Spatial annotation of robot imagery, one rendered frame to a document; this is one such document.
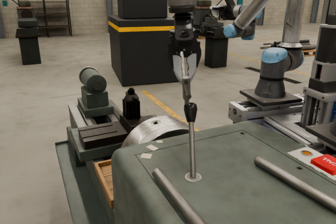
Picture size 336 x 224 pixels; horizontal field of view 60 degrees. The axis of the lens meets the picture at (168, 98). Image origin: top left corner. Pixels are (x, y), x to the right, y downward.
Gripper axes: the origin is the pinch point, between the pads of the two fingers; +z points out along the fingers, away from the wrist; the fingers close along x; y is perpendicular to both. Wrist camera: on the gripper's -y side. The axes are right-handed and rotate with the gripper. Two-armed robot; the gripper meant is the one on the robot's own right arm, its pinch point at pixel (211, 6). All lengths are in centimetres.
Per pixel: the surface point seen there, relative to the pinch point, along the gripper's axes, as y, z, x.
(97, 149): 53, -13, -99
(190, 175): 18, -95, -109
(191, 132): 10, -92, -105
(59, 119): 152, 259, -48
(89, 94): 46, 43, -76
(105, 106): 57, 40, -68
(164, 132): 22, -70, -97
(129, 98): 35, -10, -75
